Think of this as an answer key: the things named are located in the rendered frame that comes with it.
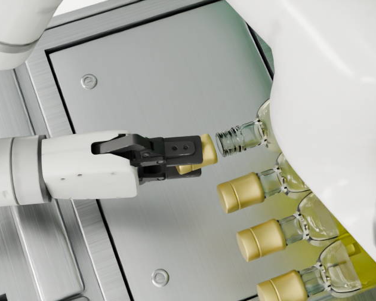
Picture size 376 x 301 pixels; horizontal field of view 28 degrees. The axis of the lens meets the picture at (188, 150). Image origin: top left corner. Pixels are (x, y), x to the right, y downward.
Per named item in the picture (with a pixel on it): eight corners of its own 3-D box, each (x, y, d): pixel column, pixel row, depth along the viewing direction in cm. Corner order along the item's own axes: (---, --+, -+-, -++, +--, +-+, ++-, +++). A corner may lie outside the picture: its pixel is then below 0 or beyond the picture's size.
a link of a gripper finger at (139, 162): (102, 170, 80) (145, 175, 83) (123, 155, 77) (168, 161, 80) (101, 146, 81) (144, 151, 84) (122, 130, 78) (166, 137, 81)
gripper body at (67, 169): (43, 215, 86) (141, 206, 86) (27, 187, 76) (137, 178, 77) (41, 153, 88) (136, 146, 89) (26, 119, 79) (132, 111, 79)
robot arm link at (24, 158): (26, 216, 86) (51, 214, 86) (11, 193, 77) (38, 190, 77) (25, 155, 88) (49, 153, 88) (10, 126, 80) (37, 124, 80)
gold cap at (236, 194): (250, 177, 85) (214, 190, 84) (253, 166, 82) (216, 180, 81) (262, 205, 84) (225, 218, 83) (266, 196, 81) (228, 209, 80)
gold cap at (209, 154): (205, 140, 86) (169, 151, 85) (207, 128, 83) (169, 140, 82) (216, 167, 85) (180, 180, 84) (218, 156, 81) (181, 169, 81)
